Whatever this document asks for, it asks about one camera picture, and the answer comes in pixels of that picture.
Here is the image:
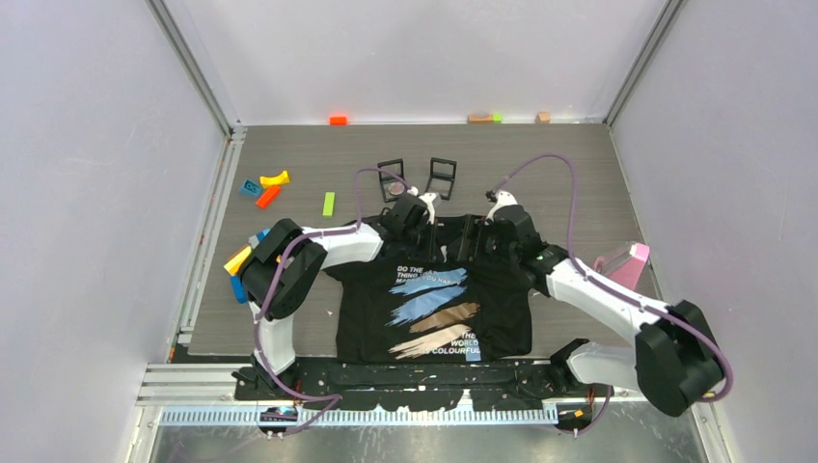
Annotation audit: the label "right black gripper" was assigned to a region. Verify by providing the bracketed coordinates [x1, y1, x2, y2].
[447, 213, 519, 266]

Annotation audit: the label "black brooch box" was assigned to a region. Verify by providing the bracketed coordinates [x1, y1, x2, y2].
[424, 157, 457, 201]
[376, 158, 407, 203]

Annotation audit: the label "black printed t-shirt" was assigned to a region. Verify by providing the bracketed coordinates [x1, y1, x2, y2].
[324, 215, 532, 364]

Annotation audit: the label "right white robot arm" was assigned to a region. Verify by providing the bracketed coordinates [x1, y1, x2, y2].
[448, 205, 733, 417]

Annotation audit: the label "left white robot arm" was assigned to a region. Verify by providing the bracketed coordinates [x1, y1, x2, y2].
[237, 193, 441, 399]

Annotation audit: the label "lime green stick block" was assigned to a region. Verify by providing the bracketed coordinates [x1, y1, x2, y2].
[322, 191, 336, 217]

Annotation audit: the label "pink metronome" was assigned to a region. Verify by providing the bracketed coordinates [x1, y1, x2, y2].
[592, 241, 650, 290]

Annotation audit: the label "yellow curved block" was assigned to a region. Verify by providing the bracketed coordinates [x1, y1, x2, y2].
[259, 170, 290, 189]

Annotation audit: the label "orange red block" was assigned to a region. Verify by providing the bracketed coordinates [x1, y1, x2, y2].
[256, 185, 282, 209]

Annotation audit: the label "blue green stacked bricks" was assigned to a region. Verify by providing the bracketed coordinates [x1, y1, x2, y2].
[248, 229, 270, 249]

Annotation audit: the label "blue toy brick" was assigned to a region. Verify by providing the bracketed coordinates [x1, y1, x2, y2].
[231, 275, 248, 304]

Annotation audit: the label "yellow toy bricks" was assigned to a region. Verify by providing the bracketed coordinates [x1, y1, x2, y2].
[224, 244, 253, 276]

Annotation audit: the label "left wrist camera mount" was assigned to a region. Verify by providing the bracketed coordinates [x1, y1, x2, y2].
[407, 186, 442, 224]

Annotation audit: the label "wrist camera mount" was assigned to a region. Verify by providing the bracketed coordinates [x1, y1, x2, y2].
[407, 186, 442, 224]
[486, 190, 518, 221]

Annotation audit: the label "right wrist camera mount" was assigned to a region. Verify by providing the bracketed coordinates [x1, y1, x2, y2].
[486, 190, 518, 221]

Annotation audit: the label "tan block at wall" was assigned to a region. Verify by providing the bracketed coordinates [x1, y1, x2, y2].
[467, 113, 495, 123]

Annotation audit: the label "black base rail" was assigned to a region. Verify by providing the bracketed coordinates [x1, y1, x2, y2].
[232, 357, 614, 412]

